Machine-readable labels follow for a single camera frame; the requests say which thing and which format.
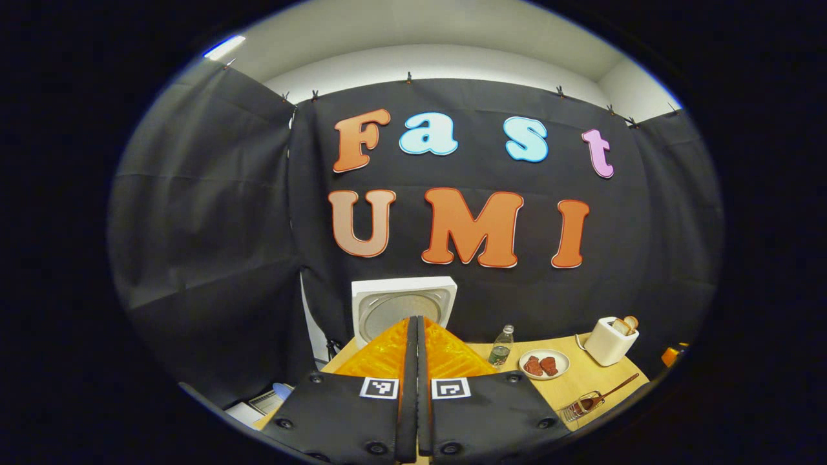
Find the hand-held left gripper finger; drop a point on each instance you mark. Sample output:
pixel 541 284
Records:
pixel 408 413
pixel 423 413

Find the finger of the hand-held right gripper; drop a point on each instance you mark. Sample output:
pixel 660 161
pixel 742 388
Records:
pixel 672 354

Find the white rice cooker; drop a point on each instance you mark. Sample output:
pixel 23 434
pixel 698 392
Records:
pixel 400 303

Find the toasted bread slice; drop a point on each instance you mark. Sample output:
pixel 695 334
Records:
pixel 631 321
pixel 621 326

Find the white toaster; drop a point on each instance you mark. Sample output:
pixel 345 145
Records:
pixel 604 345

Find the clear plastic water bottle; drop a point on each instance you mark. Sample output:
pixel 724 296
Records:
pixel 501 352

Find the black tripod stand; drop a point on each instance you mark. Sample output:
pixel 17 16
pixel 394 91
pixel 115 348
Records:
pixel 333 349

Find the red meat piece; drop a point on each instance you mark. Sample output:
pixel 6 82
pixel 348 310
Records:
pixel 533 366
pixel 550 366

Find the white round plate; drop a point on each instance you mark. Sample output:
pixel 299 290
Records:
pixel 544 352

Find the white box with blue spot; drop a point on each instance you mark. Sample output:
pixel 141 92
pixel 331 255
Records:
pixel 268 402

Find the black backdrop cloth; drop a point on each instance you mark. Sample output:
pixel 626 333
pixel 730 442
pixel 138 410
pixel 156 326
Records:
pixel 213 226

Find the ceiling light panel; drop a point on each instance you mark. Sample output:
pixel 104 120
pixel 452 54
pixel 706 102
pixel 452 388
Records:
pixel 224 47

